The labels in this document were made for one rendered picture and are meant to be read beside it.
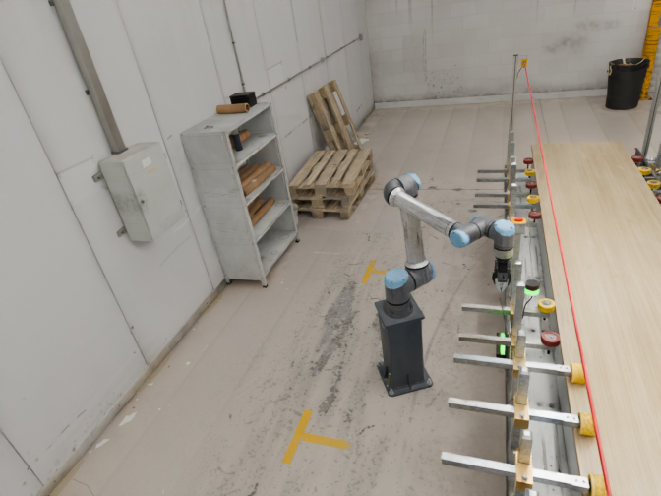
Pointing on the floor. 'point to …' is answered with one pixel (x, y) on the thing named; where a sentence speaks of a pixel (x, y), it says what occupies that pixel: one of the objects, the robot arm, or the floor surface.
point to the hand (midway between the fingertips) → (501, 290)
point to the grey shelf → (270, 233)
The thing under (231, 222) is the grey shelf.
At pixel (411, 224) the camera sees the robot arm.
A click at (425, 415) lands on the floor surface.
